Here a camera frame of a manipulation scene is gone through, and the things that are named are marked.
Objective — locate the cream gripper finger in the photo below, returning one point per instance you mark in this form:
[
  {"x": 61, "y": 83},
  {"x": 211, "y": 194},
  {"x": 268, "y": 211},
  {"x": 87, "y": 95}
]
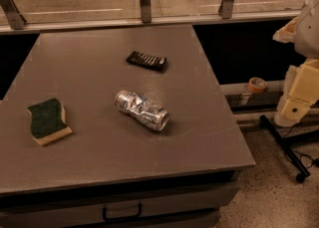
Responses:
[
  {"x": 300, "y": 93},
  {"x": 286, "y": 34}
]

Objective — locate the crushed silver redbull can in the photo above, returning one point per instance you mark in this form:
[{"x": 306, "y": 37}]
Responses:
[{"x": 146, "y": 112}]

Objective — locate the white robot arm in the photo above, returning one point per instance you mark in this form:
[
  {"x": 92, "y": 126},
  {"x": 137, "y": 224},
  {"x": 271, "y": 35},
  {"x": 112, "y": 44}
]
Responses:
[{"x": 306, "y": 42}]

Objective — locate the orange tape roll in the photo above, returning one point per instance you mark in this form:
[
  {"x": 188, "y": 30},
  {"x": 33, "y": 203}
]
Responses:
[{"x": 257, "y": 85}]

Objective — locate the black wheeled stand base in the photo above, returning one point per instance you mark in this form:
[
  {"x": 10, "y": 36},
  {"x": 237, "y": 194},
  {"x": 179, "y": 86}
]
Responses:
[{"x": 287, "y": 142}]

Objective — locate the grey cabinet drawer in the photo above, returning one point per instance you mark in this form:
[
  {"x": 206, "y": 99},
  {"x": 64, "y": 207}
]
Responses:
[{"x": 191, "y": 208}]

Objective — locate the green and yellow sponge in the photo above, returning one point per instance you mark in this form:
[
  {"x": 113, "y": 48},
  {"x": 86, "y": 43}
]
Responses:
[{"x": 48, "y": 121}]

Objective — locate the black drawer handle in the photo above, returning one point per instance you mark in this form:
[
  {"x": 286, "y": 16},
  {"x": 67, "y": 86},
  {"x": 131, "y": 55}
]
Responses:
[{"x": 121, "y": 212}]

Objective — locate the left metal railing bracket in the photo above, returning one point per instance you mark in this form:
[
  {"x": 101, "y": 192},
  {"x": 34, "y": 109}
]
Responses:
[{"x": 14, "y": 17}]

